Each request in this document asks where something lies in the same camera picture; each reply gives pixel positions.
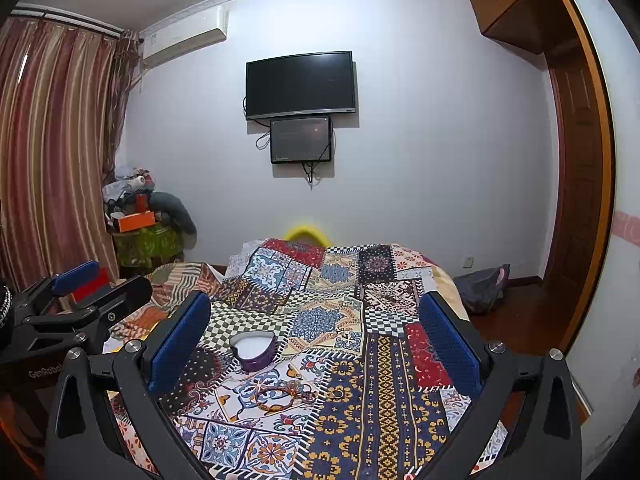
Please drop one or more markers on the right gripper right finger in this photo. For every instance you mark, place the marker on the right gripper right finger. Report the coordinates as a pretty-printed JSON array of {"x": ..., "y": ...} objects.
[{"x": 545, "y": 442}]

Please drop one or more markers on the red white box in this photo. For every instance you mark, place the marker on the red white box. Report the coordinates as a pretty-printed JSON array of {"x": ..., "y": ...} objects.
[{"x": 100, "y": 283}]

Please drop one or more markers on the grey green pillow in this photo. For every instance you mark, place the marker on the grey green pillow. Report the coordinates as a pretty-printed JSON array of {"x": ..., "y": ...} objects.
[{"x": 170, "y": 207}]

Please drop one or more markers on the black wall television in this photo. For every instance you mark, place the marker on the black wall television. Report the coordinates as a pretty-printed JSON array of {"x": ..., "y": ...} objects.
[{"x": 301, "y": 84}]

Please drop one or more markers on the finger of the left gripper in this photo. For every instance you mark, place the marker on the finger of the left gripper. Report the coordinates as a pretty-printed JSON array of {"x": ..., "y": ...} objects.
[
  {"x": 110, "y": 299},
  {"x": 39, "y": 297}
]

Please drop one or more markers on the orange shoe box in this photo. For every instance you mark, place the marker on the orange shoe box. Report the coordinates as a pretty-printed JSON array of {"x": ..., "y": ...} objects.
[{"x": 134, "y": 222}]

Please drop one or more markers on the purple heart jewelry box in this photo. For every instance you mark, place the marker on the purple heart jewelry box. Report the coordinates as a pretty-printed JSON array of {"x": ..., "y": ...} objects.
[{"x": 254, "y": 349}]

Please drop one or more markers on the red striped curtain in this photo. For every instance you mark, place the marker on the red striped curtain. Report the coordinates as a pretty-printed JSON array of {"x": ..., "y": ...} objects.
[{"x": 64, "y": 92}]

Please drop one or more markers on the white wall air conditioner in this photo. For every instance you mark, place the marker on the white wall air conditioner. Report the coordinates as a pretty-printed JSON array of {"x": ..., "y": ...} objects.
[{"x": 199, "y": 30}]

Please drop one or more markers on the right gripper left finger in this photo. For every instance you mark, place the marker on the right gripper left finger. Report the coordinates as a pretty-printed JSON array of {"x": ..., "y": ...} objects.
[{"x": 83, "y": 441}]

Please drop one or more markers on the small black wall monitor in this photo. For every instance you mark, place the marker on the small black wall monitor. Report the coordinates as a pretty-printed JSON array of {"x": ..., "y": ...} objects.
[{"x": 301, "y": 140}]

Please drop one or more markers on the green patterned box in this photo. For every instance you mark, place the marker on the green patterned box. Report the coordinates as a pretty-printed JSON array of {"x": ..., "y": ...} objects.
[{"x": 146, "y": 247}]

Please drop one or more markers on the brown striped blanket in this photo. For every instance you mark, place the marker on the brown striped blanket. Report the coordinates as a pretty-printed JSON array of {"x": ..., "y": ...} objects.
[{"x": 171, "y": 284}]

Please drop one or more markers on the yellow chair back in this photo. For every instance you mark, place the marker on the yellow chair back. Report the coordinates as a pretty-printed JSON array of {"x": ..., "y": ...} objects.
[{"x": 306, "y": 233}]

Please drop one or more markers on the brown wooden wardrobe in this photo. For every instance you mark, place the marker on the brown wooden wardrobe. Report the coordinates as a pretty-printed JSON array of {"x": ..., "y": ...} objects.
[{"x": 583, "y": 138}]

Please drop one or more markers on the dark bag on floor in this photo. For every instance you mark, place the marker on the dark bag on floor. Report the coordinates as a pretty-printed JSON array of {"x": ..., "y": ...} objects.
[{"x": 479, "y": 291}]

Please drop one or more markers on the colourful patchwork bedspread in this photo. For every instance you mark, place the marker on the colourful patchwork bedspread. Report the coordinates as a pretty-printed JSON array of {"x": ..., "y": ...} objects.
[{"x": 356, "y": 390}]

